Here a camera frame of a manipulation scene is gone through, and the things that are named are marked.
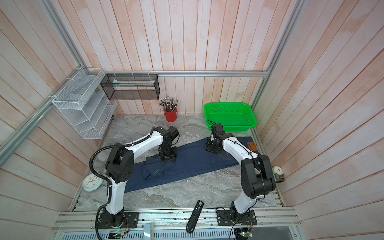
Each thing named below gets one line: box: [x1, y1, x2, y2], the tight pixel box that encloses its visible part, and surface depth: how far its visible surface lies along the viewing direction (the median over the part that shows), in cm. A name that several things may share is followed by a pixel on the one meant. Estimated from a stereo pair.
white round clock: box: [82, 173, 104, 192], surface depth 85 cm
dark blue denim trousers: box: [124, 136, 260, 193], surface depth 90 cm
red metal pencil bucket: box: [163, 108, 178, 123], surface depth 120 cm
